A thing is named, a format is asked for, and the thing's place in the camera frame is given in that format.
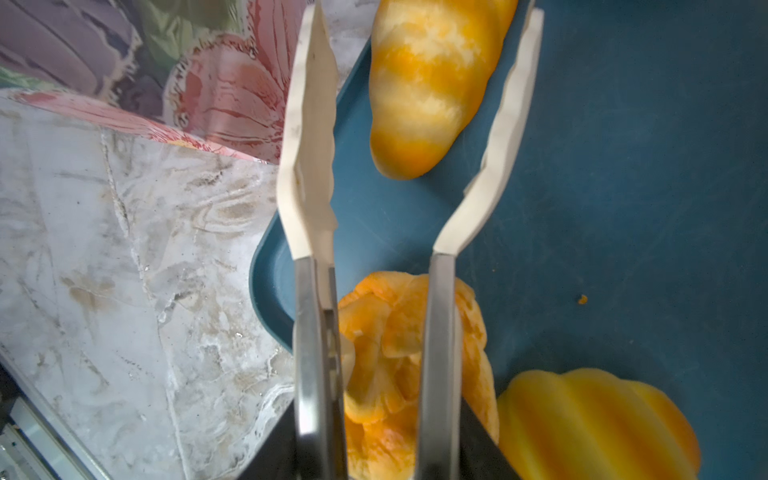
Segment striped bun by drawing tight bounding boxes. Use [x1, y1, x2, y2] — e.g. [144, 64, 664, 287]
[498, 368, 702, 479]
[369, 1, 518, 180]

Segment teal tray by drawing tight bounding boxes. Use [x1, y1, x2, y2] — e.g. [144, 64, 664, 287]
[248, 0, 768, 480]

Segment white metal tongs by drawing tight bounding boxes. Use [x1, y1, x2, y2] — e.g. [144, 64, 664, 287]
[277, 1, 544, 479]

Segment round knotted bun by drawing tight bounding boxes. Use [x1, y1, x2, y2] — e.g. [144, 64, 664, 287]
[338, 271, 500, 479]

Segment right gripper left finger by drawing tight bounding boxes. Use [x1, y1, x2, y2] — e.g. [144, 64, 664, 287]
[237, 401, 297, 480]

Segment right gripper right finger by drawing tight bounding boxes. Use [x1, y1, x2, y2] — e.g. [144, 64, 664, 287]
[459, 400, 520, 480]

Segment floral paper bag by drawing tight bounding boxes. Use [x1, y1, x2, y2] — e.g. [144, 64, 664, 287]
[1, 1, 306, 163]

